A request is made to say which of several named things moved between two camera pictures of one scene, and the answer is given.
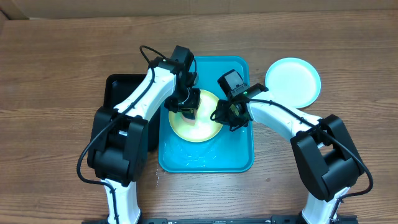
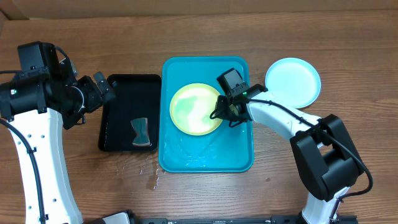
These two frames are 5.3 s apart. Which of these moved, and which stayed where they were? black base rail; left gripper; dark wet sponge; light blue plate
Moved: dark wet sponge; left gripper
Stayed: black base rail; light blue plate
